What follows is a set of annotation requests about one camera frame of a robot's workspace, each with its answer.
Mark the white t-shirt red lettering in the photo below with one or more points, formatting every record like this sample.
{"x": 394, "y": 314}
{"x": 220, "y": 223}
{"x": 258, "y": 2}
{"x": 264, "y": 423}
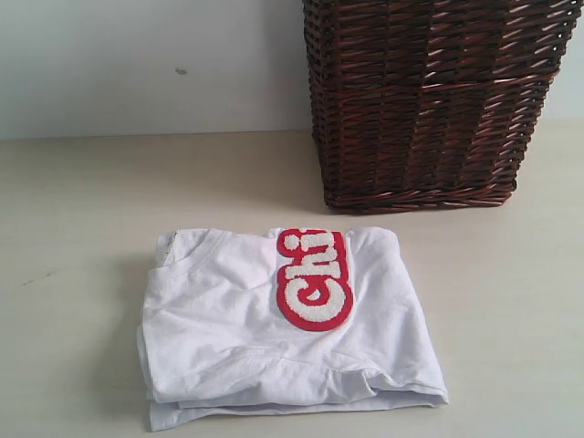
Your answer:
{"x": 297, "y": 320}

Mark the dark brown wicker basket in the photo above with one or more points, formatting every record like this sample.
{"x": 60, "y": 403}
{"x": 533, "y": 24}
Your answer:
{"x": 428, "y": 104}

